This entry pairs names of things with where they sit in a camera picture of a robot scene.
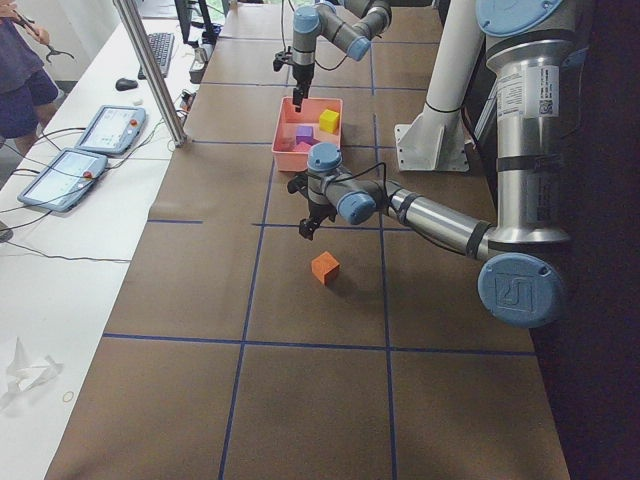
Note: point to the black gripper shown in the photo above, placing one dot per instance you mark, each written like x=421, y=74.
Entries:
x=301, y=77
x=318, y=210

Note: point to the yellow foam block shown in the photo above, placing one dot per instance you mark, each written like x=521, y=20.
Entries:
x=329, y=121

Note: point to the purple foam block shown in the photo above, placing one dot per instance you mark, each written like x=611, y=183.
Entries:
x=304, y=134

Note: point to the orange foam block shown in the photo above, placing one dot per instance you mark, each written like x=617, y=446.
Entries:
x=325, y=268

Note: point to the red foam block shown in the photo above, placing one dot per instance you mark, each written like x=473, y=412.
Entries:
x=302, y=147

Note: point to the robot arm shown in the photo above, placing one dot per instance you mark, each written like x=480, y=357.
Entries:
x=525, y=44
x=321, y=20

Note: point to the pink plastic bin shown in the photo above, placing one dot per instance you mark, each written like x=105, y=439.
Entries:
x=288, y=119

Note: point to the brown paper table cover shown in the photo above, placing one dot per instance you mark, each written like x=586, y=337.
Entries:
x=225, y=358

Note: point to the black keyboard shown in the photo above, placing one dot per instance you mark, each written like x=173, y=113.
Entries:
x=161, y=44

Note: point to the black computer mouse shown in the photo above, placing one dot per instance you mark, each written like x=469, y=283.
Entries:
x=125, y=84

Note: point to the far teach pendant tablet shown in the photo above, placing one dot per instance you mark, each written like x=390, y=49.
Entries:
x=112, y=130

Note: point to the teach pendant tablet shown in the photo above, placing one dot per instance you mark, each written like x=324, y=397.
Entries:
x=112, y=130
x=65, y=181

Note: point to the near teach pendant tablet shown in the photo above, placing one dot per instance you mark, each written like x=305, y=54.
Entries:
x=65, y=181

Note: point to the person in purple shirt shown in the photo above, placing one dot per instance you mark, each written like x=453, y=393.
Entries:
x=27, y=92

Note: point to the crumpled white paper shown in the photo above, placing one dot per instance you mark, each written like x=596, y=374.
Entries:
x=20, y=372

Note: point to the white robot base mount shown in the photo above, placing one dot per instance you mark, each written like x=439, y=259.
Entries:
x=435, y=140

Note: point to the aluminium frame post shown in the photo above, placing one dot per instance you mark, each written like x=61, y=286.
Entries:
x=134, y=27

